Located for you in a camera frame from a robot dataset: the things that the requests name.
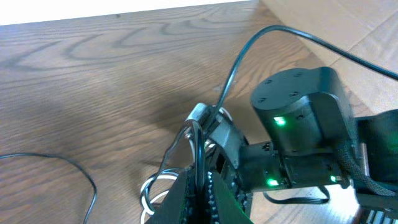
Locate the white USB cable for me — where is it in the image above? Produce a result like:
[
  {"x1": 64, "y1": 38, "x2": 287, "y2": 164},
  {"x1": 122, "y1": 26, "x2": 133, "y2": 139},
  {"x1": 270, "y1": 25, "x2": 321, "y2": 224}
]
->
[{"x1": 139, "y1": 107, "x2": 234, "y2": 224}]

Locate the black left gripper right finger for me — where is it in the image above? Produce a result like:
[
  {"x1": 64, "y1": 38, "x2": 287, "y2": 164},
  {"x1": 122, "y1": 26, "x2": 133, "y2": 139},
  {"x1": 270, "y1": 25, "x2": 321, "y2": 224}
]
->
[{"x1": 205, "y1": 171, "x2": 252, "y2": 224}]

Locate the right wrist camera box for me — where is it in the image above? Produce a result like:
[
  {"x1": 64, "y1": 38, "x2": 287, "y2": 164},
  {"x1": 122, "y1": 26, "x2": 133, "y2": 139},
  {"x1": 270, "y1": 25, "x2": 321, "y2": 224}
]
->
[{"x1": 187, "y1": 103, "x2": 248, "y2": 169}]

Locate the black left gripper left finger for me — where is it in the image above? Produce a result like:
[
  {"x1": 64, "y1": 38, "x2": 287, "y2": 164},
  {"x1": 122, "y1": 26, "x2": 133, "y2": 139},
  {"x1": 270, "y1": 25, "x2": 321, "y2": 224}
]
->
[{"x1": 144, "y1": 169, "x2": 196, "y2": 224}]

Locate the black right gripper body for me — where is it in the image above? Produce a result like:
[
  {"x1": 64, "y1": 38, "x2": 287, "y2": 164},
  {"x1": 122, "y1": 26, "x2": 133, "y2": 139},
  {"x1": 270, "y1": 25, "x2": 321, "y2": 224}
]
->
[{"x1": 214, "y1": 141, "x2": 348, "y2": 211}]

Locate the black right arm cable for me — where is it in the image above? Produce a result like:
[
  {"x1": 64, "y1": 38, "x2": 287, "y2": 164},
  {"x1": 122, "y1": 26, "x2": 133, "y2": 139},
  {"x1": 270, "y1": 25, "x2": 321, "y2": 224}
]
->
[{"x1": 206, "y1": 24, "x2": 398, "y2": 128}]

